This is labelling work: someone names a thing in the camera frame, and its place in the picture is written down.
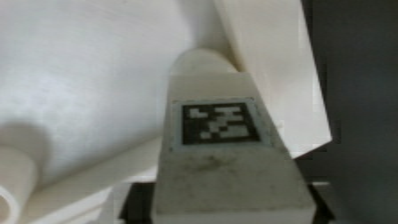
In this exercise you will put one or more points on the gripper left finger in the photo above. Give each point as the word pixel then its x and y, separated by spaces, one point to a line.
pixel 136 211

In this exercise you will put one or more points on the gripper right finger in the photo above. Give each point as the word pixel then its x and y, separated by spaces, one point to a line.
pixel 325 215

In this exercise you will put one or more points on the white table leg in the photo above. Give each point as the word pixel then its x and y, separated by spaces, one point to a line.
pixel 229 179

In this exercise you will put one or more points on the white square tabletop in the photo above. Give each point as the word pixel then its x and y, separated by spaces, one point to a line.
pixel 88 51

